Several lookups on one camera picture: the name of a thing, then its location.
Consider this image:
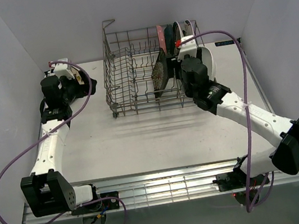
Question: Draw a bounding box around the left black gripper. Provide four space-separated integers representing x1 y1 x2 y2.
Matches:
58 68 99 106

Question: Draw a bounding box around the white oval plate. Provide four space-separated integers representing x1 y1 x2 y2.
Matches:
196 46 216 81

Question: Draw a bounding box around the dark square floral plate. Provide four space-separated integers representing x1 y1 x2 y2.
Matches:
151 48 169 98

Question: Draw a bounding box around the dark teal square plate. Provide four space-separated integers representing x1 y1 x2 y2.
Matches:
164 24 175 55

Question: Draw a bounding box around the pink polka dot plate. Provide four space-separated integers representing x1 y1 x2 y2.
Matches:
156 25 167 54

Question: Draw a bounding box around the cream square floral plate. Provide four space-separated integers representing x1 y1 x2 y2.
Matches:
71 67 88 85

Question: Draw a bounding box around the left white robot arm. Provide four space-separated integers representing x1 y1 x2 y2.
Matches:
20 71 102 217

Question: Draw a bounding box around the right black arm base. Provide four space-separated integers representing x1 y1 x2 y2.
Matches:
208 153 270 193

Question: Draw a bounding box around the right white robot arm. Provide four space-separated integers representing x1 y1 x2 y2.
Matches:
179 55 299 186

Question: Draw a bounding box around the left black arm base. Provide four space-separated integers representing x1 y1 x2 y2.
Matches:
71 198 120 216

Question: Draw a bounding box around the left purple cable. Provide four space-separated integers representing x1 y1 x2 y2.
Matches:
0 54 130 224

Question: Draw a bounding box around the purple cable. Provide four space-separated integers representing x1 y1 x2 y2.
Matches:
0 54 130 224
173 24 281 221

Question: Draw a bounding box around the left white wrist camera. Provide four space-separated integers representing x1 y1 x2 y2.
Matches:
48 62 74 80

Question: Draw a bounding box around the grey wire dish rack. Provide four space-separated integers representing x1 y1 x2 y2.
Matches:
102 19 192 118

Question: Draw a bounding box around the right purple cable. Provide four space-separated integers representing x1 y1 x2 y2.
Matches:
173 24 281 221

